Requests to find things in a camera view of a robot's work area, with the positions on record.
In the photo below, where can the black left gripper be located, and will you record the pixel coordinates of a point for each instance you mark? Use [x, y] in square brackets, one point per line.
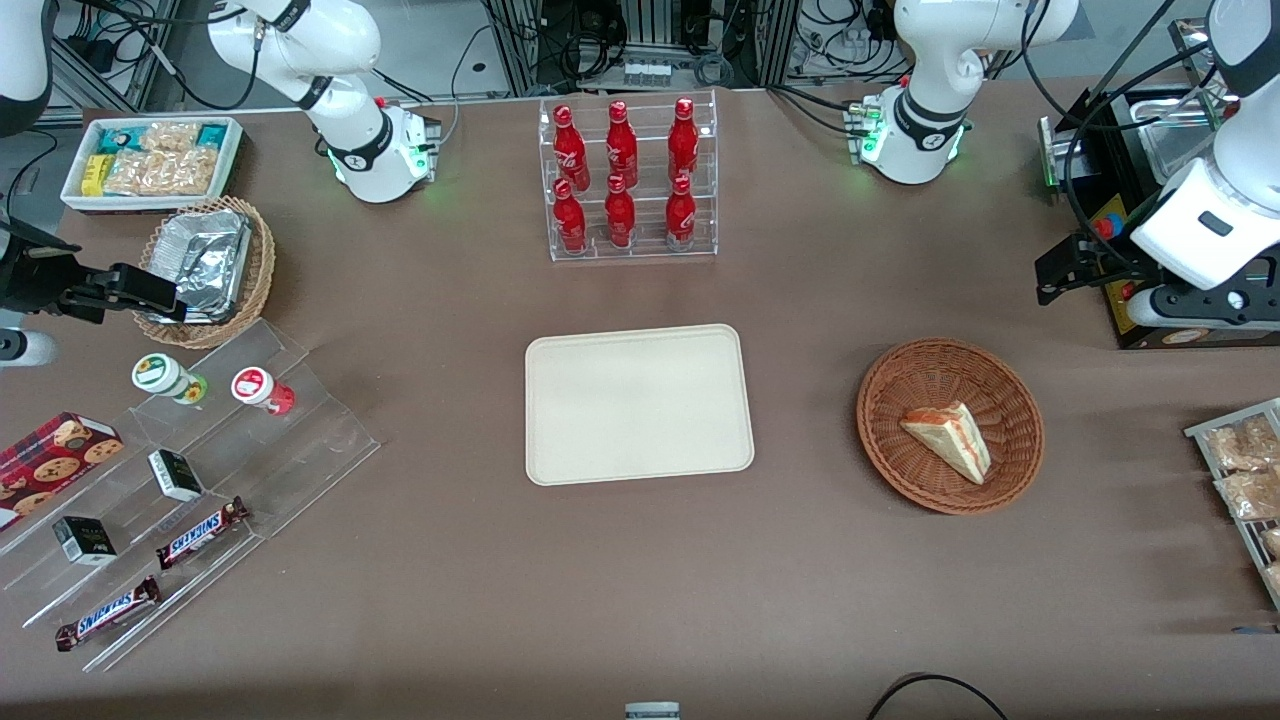
[1101, 258]

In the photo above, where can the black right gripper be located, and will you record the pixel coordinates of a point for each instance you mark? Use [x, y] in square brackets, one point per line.
[30, 281]

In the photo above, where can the triangular sandwich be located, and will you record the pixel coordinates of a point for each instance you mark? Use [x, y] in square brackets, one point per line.
[950, 435]

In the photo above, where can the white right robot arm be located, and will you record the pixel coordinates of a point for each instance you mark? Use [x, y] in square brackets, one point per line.
[370, 160]

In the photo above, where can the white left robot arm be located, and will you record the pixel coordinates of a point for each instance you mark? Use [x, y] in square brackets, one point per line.
[925, 140]

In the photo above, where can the light tan wicker basket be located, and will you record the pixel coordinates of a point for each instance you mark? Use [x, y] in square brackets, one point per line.
[262, 265]

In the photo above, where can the tray of packaged pastries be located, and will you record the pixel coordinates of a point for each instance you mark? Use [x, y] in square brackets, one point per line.
[1215, 425]

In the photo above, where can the brown round wicker basket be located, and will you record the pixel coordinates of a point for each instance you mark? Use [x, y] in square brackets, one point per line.
[905, 400]

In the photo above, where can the beige rectangular tray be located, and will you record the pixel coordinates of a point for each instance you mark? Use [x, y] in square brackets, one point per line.
[640, 405]

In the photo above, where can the aluminium foil container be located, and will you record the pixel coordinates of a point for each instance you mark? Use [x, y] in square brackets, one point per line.
[205, 255]

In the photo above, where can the black food warmer appliance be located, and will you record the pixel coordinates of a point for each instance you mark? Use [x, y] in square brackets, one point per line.
[1125, 330]

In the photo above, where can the green-lid white cup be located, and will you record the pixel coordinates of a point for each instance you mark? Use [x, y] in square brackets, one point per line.
[160, 374]

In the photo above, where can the large clear cracker bag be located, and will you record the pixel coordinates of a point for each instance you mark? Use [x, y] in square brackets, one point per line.
[160, 172]

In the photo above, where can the red-lid white cup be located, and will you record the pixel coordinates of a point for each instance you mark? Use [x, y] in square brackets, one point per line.
[255, 385]

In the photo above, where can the grey box with green light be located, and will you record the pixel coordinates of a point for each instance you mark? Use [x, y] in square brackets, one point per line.
[1058, 150]

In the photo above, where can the yellow snack pack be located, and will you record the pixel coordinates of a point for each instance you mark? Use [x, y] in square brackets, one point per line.
[96, 175]

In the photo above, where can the small clear cracker bag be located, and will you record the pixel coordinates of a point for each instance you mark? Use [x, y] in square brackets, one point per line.
[170, 135]

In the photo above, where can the teal snack pack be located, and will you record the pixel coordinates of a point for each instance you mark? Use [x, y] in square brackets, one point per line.
[120, 138]
[212, 134]

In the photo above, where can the white plastic snack bin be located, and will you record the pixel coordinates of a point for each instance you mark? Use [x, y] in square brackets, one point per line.
[235, 150]

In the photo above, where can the steel warmer pan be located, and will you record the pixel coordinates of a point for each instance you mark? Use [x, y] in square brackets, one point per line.
[1170, 135]

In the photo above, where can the small black box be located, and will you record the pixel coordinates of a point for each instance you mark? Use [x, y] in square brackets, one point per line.
[176, 476]
[85, 541]

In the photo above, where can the red cookie box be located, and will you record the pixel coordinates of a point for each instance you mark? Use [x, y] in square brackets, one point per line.
[50, 460]

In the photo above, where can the clear acrylic step display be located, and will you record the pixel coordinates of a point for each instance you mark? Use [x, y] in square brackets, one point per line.
[300, 440]

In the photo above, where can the clear bag of nuts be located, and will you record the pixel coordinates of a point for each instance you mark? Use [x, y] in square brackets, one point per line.
[1272, 542]
[1274, 580]
[1250, 495]
[1240, 445]

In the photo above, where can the Snickers chocolate bar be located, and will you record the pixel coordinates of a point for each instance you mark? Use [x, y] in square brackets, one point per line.
[108, 613]
[200, 533]

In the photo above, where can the glass warmer display shelf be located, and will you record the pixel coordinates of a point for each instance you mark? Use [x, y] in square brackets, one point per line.
[1195, 60]

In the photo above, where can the red cola bottle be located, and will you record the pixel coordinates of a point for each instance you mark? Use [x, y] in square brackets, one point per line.
[621, 145]
[680, 218]
[620, 218]
[570, 222]
[683, 140]
[570, 150]

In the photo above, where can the clear acrylic bottle rack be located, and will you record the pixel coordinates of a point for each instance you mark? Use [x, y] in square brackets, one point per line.
[645, 215]

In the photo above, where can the white power strip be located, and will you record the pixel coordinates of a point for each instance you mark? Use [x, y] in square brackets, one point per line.
[646, 75]

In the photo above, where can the small grey device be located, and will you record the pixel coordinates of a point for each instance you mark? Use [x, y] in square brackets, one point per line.
[652, 711]

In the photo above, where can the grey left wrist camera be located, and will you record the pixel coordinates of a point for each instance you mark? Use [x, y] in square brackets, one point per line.
[1160, 308]

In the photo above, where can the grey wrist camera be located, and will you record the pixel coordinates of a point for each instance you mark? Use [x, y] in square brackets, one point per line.
[1160, 308]
[25, 348]

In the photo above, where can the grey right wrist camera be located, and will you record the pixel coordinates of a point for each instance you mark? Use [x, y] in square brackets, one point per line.
[25, 348]

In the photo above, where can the aluminium equipment frame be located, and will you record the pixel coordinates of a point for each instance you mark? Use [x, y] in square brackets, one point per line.
[520, 50]

